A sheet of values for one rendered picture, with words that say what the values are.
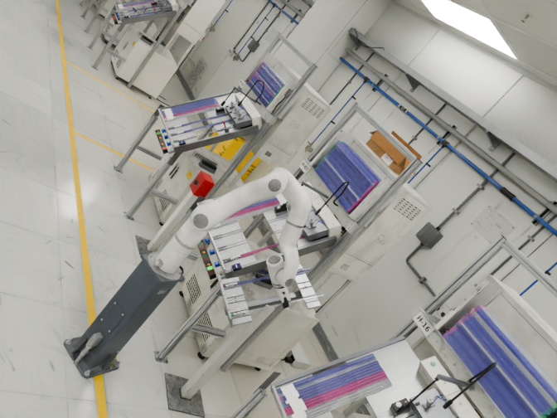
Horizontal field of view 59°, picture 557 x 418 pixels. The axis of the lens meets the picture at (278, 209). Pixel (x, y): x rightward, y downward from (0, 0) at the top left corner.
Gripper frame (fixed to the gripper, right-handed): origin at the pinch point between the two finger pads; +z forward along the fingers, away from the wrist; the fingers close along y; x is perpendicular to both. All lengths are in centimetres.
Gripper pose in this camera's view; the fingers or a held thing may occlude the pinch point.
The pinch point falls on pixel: (285, 303)
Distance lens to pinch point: 259.5
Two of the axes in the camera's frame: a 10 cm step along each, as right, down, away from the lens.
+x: -9.5, 3.0, -1.2
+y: -2.8, -5.4, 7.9
